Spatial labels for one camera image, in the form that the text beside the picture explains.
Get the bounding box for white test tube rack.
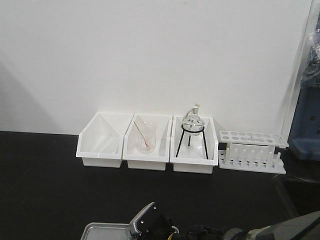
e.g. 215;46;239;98
218;130;289;175

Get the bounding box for white middle storage bin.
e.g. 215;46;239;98
122;113;173;171

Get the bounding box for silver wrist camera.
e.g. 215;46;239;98
128;202;158;236

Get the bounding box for white storage bin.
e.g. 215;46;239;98
122;113;173;171
76;112;134;168
169;115;219;174

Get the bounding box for black wire tripod stand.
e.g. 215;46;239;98
175;124;209;160

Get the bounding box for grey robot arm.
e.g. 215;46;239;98
125;211;320;240

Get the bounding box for glass stirring rod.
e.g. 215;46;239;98
133;121;150;148

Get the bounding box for white right storage bin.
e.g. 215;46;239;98
169;115;219;174

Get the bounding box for glass rods in bin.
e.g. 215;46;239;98
93;137;119;154

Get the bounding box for clear plastic bag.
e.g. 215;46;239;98
300;28;320;89

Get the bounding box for blue grey machine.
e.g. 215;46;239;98
288;87;320;161

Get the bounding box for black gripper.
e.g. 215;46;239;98
127;214;179;240

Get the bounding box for white left storage bin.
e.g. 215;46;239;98
76;112;134;168

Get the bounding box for silver metal tray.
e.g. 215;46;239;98
81;222;132;240

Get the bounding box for glass alcohol lamp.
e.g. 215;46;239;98
182;104;205;136

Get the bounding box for glass beaker in bin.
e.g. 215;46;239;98
135;120;157;154

